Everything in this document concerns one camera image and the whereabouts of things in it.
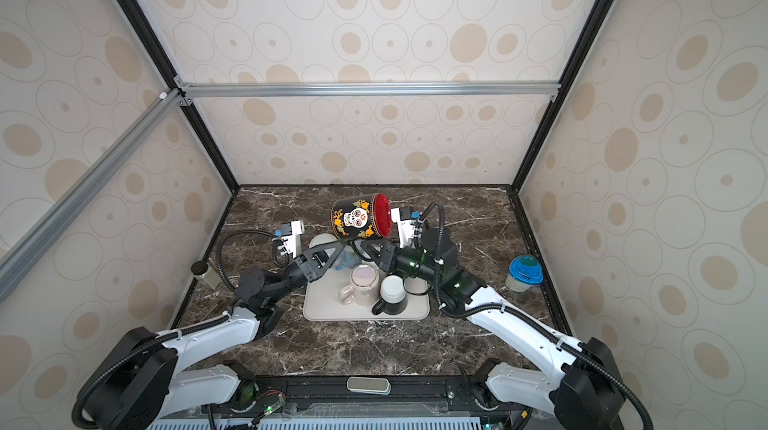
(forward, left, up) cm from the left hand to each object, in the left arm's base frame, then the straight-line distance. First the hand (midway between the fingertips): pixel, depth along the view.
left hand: (347, 251), depth 64 cm
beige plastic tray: (0, +11, -30) cm, 32 cm away
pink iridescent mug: (+1, -2, -21) cm, 21 cm away
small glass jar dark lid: (+6, +45, -22) cm, 50 cm away
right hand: (+3, -3, -3) cm, 5 cm away
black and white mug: (0, -10, -22) cm, 24 cm away
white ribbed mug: (+19, +13, -23) cm, 33 cm away
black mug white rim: (+7, -17, -32) cm, 37 cm away
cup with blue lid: (+7, -48, -22) cm, 53 cm away
